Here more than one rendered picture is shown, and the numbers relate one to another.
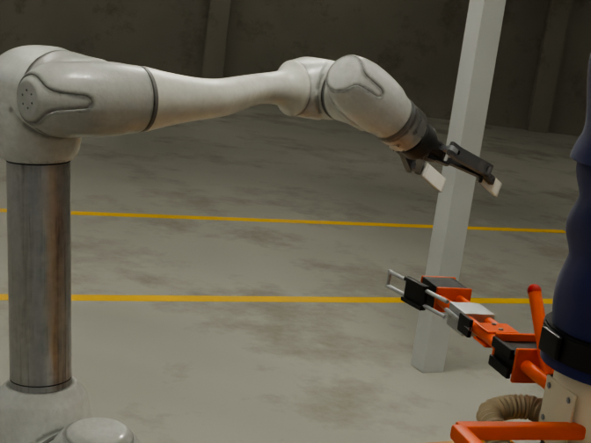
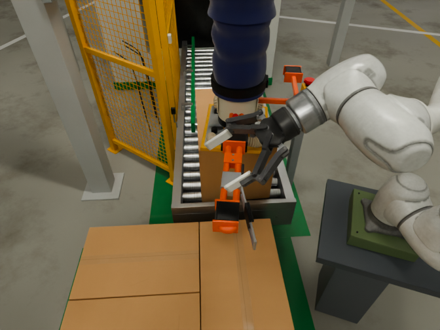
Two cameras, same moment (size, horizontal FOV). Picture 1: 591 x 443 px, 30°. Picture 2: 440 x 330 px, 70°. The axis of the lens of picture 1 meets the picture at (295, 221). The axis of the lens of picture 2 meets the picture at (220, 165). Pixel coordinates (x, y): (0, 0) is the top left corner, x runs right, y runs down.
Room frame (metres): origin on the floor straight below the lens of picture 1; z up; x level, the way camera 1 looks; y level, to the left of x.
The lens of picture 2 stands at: (2.63, -0.11, 1.97)
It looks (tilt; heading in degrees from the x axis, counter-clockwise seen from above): 43 degrees down; 203
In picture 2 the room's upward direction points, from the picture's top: straight up
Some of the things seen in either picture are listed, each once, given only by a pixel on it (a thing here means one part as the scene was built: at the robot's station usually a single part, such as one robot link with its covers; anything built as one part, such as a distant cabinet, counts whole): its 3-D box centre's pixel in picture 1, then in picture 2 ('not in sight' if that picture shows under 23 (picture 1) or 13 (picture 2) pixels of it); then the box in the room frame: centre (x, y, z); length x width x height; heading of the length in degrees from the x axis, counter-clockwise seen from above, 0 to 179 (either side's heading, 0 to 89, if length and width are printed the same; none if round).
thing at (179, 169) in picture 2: not in sight; (182, 106); (0.66, -1.28, 0.50); 2.31 x 0.05 x 0.19; 26
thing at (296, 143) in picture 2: not in sight; (294, 147); (0.82, -0.28, 0.50); 0.07 x 0.07 x 1.00; 26
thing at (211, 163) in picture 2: not in sight; (230, 141); (1.23, -0.63, 0.75); 0.60 x 0.40 x 0.40; 28
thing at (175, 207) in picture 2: not in sight; (234, 205); (1.56, -0.47, 0.58); 0.70 x 0.03 x 0.06; 116
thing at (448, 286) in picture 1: (444, 294); (226, 215); (2.10, -0.31, 1.22); 0.08 x 0.07 x 0.05; 18
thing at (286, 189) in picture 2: not in sight; (258, 103); (0.37, -0.70, 0.50); 2.31 x 0.05 x 0.19; 26
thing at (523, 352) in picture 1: (525, 357); (234, 141); (1.76, -0.41, 1.22); 0.10 x 0.08 x 0.06; 108
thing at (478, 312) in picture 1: (470, 319); (230, 183); (1.97, -0.35, 1.22); 0.07 x 0.07 x 0.04; 18
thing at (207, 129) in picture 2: not in sight; (215, 123); (1.55, -0.58, 1.12); 0.34 x 0.10 x 0.05; 18
